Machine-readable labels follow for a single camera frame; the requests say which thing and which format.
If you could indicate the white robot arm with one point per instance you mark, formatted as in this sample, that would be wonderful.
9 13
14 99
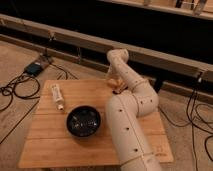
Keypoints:
122 113

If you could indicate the white tube bottle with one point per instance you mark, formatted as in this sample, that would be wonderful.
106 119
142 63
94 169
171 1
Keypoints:
57 96

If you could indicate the wooden rail beam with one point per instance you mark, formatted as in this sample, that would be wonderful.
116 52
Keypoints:
141 55

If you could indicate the black power adapter box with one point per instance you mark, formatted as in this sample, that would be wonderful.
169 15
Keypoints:
33 69

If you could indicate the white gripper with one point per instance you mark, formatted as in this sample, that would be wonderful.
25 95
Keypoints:
117 85

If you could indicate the black bowl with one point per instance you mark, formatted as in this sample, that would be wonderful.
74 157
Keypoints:
83 121

